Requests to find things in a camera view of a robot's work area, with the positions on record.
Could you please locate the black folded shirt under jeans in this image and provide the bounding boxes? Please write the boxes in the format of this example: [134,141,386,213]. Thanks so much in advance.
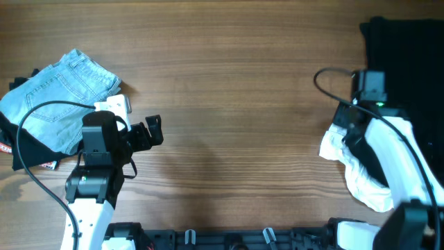
[1,67,76,170]

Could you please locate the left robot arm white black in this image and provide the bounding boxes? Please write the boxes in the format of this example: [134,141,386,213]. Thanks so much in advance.
[62,111,164,249]

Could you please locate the black polo shirt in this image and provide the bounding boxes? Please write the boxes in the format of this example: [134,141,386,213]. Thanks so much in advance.
[359,17,443,182]

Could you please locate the white crumpled shirt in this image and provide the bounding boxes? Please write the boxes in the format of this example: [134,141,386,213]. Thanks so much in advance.
[319,119,431,213]

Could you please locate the light blue folded jeans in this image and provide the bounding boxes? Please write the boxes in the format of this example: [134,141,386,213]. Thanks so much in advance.
[1,49,121,155]

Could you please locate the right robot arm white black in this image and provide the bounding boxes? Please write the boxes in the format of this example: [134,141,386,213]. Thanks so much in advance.
[323,69,443,249]

